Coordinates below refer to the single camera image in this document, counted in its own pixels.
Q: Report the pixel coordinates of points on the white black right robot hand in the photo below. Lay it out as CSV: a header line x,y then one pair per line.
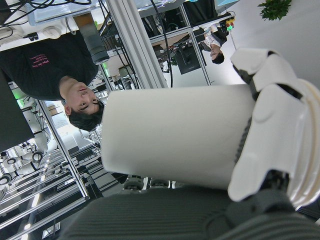
x,y
275,137

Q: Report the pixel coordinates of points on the white paper cup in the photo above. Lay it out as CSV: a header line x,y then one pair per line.
x,y
175,135

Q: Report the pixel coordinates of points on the seated background person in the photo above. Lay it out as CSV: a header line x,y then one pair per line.
x,y
217,57

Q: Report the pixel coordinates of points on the black background monitor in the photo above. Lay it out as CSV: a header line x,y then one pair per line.
x,y
187,60

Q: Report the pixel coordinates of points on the green plant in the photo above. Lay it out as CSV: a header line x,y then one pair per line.
x,y
275,8

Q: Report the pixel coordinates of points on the person in black shirt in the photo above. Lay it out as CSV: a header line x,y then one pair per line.
x,y
50,70

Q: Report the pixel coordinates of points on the white computer mouse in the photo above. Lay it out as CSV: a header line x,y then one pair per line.
x,y
51,32

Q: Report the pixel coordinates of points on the black Huawei monitor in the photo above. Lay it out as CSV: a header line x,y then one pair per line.
x,y
12,120

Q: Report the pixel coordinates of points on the small black plug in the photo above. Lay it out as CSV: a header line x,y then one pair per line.
x,y
31,37

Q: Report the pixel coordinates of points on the aluminium profile post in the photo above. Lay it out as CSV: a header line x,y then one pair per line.
x,y
135,45

